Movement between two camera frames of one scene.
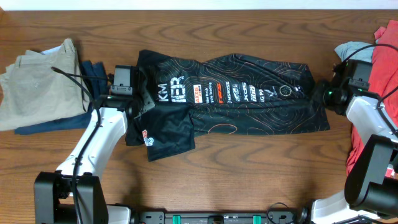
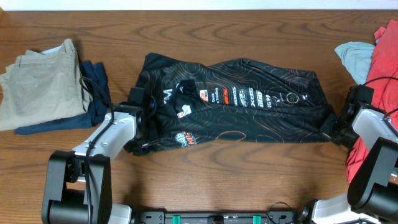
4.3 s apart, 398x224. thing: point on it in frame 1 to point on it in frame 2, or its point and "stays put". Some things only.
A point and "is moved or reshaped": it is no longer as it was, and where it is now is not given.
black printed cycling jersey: (236, 94) is moved or reshaped
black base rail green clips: (161, 217) stays put
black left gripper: (149, 103) to (134, 145)
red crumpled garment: (384, 80) stays put
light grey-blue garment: (365, 55) stays put
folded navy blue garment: (96, 82) stays put
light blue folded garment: (51, 51) stays put
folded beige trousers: (31, 91) stays put
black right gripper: (318, 88) to (349, 142)
